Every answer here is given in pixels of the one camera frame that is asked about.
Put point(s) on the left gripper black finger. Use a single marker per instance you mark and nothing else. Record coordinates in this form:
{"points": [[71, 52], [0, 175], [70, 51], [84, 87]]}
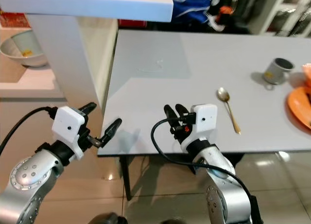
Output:
{"points": [[87, 107], [112, 129]]}

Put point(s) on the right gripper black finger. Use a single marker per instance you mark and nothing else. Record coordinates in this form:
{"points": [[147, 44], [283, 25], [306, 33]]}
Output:
{"points": [[170, 113], [181, 111]]}

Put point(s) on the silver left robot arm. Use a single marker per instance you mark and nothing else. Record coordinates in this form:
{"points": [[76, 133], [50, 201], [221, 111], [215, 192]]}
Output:
{"points": [[29, 180]]}

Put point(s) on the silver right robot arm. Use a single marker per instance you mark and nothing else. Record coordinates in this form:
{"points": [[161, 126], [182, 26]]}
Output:
{"points": [[223, 190]]}

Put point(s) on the gold metal spoon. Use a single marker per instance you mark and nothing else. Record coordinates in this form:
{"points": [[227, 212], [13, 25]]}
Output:
{"points": [[223, 94]]}

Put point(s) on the black table leg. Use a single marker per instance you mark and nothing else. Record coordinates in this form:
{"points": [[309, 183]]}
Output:
{"points": [[126, 178]]}

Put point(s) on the beige sideboard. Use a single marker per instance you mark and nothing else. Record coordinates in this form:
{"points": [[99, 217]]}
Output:
{"points": [[24, 90]]}

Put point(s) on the dark robot left foot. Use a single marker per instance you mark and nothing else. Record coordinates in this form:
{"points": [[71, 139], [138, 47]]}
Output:
{"points": [[114, 219]]}

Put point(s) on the grey cup with yellow label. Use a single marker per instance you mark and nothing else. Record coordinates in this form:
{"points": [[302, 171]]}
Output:
{"points": [[29, 43]]}

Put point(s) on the grey ceramic bowl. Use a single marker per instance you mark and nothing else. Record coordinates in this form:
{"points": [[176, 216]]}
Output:
{"points": [[12, 56]]}

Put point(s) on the grey mug with yellow print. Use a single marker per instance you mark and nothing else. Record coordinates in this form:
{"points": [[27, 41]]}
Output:
{"points": [[274, 72]]}

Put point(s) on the white counter slab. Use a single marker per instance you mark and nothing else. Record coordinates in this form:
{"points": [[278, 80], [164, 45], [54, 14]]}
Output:
{"points": [[82, 4]]}

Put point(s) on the black and orange device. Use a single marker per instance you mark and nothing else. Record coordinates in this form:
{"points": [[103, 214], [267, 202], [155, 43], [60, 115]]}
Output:
{"points": [[221, 14]]}

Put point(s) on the blue cloth bag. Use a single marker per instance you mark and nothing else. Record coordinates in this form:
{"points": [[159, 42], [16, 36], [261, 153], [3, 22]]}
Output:
{"points": [[189, 5]]}

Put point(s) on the red printed box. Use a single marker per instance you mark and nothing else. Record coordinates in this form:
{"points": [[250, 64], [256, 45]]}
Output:
{"points": [[12, 20]]}

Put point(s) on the orange plate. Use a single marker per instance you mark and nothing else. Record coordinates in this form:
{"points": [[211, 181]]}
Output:
{"points": [[301, 107]]}

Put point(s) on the orange item beside plate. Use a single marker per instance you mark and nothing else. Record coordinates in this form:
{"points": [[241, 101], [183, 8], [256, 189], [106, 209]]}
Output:
{"points": [[307, 73]]}

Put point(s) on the white shelf unit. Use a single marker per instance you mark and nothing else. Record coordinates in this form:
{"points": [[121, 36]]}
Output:
{"points": [[282, 10]]}

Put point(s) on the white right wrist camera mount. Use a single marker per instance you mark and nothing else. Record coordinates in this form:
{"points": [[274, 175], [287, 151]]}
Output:
{"points": [[203, 123]]}

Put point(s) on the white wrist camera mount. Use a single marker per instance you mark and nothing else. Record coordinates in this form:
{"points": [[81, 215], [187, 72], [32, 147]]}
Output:
{"points": [[203, 123], [69, 127]]}

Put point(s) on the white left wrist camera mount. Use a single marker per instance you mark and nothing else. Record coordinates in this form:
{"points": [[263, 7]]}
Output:
{"points": [[69, 127]]}

